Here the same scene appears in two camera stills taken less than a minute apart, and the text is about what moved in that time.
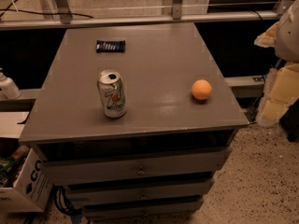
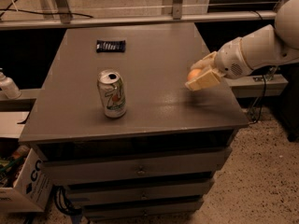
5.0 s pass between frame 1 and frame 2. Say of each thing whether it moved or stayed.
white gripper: moved
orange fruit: moved
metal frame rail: stayed
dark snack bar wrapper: stayed
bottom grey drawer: stayed
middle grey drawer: stayed
